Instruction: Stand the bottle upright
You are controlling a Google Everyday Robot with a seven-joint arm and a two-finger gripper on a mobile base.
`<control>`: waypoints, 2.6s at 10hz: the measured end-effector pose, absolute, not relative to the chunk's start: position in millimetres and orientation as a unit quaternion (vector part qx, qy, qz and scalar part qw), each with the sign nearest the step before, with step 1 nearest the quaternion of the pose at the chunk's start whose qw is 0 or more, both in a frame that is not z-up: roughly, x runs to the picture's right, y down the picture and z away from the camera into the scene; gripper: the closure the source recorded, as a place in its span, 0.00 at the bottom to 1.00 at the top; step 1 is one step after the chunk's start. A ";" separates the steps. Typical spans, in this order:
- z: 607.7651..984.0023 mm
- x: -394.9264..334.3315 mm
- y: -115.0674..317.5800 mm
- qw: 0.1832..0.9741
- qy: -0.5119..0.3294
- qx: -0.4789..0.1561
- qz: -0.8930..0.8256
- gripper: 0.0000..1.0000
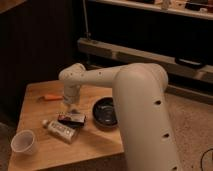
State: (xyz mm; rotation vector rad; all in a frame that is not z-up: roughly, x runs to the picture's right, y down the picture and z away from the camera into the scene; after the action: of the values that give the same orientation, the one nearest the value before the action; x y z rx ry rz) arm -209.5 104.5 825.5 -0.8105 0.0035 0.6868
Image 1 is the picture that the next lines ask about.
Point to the white bottle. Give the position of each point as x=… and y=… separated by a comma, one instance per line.
x=59, y=130

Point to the black and red box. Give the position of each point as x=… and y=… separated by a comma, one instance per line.
x=72, y=120

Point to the orange carrot toy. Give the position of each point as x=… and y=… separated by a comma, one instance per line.
x=50, y=97

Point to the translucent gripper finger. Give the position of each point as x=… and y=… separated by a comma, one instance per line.
x=68, y=108
x=74, y=107

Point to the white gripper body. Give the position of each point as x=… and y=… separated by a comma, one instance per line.
x=71, y=94

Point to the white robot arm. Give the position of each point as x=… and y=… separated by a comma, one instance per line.
x=139, y=101

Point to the black bowl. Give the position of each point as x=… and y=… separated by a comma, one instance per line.
x=103, y=113

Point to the metal pole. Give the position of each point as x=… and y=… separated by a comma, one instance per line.
x=87, y=32

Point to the wooden low table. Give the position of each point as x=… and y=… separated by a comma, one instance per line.
x=45, y=143

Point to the long grey case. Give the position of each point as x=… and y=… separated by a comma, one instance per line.
x=130, y=55

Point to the black case handle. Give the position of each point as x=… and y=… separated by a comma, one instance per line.
x=190, y=64

